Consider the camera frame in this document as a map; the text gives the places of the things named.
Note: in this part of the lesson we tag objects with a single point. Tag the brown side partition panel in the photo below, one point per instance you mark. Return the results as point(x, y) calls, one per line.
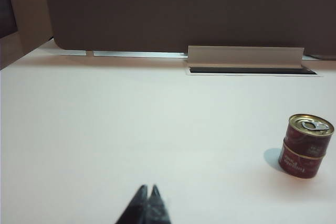
point(29, 11)

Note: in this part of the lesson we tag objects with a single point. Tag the red tomato paste can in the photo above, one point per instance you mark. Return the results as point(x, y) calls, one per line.
point(307, 138)
point(299, 165)

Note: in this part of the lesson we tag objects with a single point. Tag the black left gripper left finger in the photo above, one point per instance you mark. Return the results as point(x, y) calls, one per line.
point(135, 209)

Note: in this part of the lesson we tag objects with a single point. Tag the aluminium partition rail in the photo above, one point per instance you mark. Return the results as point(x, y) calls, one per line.
point(136, 54)

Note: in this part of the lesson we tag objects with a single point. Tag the dark brown partition panel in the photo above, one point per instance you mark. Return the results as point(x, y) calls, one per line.
point(183, 6)

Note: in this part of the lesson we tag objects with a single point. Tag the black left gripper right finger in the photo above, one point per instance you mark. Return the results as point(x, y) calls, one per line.
point(157, 211)

